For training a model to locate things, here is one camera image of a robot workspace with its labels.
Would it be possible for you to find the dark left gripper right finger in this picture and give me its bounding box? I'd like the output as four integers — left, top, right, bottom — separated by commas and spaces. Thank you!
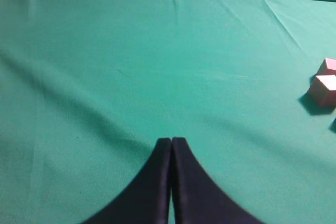
171, 137, 262, 224

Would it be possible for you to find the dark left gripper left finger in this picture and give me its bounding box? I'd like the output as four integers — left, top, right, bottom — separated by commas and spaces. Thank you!
84, 138, 171, 224

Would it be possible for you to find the pink wooden cube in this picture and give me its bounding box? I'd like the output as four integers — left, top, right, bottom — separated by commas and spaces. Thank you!
307, 74, 335, 107
316, 58, 336, 76

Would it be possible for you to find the green cloth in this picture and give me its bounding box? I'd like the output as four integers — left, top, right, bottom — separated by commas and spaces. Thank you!
1, 0, 335, 223

